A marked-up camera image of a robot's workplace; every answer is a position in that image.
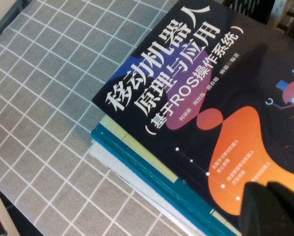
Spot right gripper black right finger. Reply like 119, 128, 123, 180
267, 181, 294, 236

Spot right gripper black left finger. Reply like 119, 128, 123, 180
239, 181, 294, 236

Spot teal book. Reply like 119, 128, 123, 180
90, 122, 241, 236

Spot plain white-edged book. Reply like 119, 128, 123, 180
89, 142, 204, 236

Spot yellow-green book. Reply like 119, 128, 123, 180
99, 115, 180, 184

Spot dark book orange purple shapes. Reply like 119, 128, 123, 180
91, 0, 294, 231

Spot black perforated book stand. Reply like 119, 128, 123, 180
222, 0, 294, 46

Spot grey white-checked tablecloth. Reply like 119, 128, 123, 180
0, 0, 211, 236

